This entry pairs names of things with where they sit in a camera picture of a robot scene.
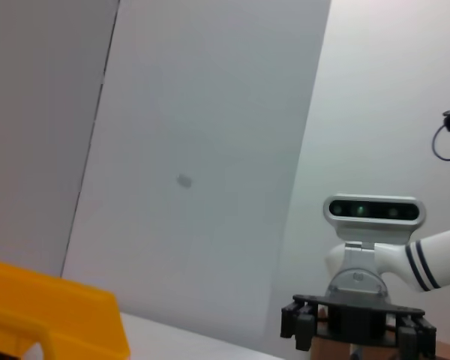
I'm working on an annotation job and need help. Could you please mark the black robot torso plate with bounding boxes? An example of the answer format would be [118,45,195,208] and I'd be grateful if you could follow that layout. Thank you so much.
[280,293,438,360]

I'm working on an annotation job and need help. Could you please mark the brown cardboard box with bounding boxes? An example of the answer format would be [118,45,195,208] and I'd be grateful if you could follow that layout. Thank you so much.
[310,307,450,360]

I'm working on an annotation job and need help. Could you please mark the yellow plastic bin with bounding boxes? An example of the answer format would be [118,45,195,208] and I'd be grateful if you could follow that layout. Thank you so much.
[0,258,132,360]

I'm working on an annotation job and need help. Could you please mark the silver head camera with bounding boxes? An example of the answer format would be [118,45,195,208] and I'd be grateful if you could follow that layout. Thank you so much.
[322,194,427,243]

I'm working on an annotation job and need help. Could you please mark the grey head camera bracket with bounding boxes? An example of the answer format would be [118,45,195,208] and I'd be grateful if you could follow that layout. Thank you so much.
[324,240,393,305]

